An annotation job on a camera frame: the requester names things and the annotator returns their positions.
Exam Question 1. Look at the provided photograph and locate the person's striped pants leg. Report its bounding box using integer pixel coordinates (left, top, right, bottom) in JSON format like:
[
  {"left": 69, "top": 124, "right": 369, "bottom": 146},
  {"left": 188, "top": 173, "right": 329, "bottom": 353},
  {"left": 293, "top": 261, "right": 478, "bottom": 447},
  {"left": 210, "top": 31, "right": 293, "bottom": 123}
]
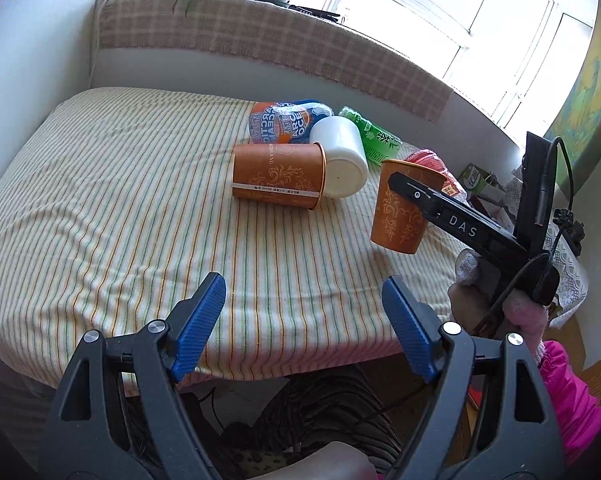
[{"left": 219, "top": 364, "right": 407, "bottom": 480}]

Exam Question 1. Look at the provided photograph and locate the person's left forearm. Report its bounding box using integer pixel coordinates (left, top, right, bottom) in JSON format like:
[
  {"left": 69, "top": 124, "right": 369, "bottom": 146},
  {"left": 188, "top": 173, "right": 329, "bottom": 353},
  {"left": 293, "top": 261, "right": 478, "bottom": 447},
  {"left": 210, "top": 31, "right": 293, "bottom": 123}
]
[{"left": 266, "top": 441, "right": 382, "bottom": 480}]

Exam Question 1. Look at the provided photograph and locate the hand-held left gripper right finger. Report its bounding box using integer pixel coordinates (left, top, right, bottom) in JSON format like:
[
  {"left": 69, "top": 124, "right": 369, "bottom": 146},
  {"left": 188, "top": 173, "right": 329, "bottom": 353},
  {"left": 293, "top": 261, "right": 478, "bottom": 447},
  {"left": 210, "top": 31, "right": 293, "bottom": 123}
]
[{"left": 381, "top": 275, "right": 567, "bottom": 480}]

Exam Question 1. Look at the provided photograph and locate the green plastic bottle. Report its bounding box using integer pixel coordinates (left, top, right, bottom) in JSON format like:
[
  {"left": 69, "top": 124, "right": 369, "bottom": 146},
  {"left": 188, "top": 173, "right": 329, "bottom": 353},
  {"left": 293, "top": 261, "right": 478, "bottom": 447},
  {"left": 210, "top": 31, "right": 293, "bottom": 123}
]
[{"left": 338, "top": 105, "right": 404, "bottom": 165}]

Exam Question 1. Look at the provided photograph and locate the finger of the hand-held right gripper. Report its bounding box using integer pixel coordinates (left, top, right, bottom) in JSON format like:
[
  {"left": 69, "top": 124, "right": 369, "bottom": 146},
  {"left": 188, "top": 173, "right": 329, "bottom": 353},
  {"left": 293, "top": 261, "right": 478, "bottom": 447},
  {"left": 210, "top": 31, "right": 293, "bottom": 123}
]
[{"left": 387, "top": 172, "right": 528, "bottom": 263}]

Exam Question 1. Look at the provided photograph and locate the large orange patterned paper cup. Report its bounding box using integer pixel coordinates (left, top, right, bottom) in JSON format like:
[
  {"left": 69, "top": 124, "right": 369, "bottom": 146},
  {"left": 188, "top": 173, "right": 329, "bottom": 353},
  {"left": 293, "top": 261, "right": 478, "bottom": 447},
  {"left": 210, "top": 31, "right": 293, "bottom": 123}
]
[{"left": 232, "top": 142, "right": 329, "bottom": 211}]

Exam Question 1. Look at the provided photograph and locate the small orange patterned paper cup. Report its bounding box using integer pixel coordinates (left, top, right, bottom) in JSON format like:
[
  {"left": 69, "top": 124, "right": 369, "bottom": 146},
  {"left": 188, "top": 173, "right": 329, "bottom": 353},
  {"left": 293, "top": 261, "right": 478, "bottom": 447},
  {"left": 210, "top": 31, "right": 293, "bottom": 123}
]
[{"left": 369, "top": 158, "right": 447, "bottom": 255}]

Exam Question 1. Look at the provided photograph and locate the red snack packet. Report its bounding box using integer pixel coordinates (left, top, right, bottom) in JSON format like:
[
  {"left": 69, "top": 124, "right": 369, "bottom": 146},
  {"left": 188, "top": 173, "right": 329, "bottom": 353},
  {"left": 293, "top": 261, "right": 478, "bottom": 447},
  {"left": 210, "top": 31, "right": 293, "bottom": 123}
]
[{"left": 404, "top": 148, "right": 469, "bottom": 204}]

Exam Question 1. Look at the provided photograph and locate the white plastic cup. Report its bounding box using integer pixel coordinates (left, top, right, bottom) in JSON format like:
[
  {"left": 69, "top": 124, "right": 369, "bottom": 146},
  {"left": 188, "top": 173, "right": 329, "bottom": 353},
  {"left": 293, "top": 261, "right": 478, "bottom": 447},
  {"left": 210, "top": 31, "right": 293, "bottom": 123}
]
[{"left": 309, "top": 115, "right": 370, "bottom": 199}]

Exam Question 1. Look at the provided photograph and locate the striped tablecloth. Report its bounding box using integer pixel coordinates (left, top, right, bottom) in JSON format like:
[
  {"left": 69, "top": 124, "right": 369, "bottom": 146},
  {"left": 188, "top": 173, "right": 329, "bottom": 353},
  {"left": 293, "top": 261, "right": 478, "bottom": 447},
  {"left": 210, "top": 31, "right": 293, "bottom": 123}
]
[{"left": 0, "top": 86, "right": 487, "bottom": 392}]

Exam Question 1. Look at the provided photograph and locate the black remote control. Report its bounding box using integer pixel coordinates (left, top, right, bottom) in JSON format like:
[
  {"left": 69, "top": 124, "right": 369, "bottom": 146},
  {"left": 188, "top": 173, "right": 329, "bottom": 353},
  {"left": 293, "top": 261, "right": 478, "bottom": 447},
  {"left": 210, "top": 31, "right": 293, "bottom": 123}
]
[{"left": 289, "top": 5, "right": 342, "bottom": 22}]

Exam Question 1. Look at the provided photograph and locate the white window frame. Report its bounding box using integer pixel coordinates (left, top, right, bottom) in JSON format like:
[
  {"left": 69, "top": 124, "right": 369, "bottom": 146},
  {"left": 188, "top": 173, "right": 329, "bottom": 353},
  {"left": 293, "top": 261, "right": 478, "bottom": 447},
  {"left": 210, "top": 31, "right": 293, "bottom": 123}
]
[{"left": 300, "top": 0, "right": 601, "bottom": 132}]

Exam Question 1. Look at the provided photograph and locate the yellow green wall poster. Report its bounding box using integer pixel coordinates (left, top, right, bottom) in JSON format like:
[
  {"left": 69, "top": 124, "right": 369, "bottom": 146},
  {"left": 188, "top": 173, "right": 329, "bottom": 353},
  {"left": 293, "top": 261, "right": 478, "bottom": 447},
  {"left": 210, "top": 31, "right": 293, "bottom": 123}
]
[{"left": 545, "top": 0, "right": 601, "bottom": 202}]

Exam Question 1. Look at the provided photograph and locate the person's right forearm pink sleeve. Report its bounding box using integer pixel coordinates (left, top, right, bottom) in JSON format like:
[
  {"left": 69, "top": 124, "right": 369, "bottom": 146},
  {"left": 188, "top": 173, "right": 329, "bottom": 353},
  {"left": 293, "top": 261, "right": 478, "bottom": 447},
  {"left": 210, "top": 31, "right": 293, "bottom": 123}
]
[{"left": 531, "top": 337, "right": 601, "bottom": 462}]

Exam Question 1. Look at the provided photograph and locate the person's right hand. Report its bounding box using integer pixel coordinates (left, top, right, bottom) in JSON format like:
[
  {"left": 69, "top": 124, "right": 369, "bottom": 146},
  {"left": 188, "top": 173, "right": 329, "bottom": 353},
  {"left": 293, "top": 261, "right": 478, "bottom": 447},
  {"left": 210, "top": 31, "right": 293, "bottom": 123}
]
[{"left": 449, "top": 282, "right": 549, "bottom": 358}]

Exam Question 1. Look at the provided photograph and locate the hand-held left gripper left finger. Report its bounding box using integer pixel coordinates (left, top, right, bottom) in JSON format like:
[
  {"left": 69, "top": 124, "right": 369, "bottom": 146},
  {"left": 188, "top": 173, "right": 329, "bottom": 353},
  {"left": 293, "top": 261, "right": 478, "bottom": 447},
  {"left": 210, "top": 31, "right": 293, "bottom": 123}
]
[{"left": 39, "top": 272, "right": 227, "bottom": 480}]

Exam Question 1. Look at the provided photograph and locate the green white carton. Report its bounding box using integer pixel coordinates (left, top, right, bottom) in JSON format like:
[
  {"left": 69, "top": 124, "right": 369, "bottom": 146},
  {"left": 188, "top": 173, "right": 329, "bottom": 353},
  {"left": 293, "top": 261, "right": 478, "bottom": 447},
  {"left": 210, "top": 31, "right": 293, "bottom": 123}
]
[{"left": 459, "top": 162, "right": 504, "bottom": 199}]

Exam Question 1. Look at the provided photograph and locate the checkered sill cloth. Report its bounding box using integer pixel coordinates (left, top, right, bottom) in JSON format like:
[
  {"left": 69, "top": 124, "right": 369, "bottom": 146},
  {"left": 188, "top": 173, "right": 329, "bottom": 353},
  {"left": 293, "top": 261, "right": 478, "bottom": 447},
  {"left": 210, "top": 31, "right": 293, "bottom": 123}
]
[{"left": 96, "top": 0, "right": 454, "bottom": 124}]

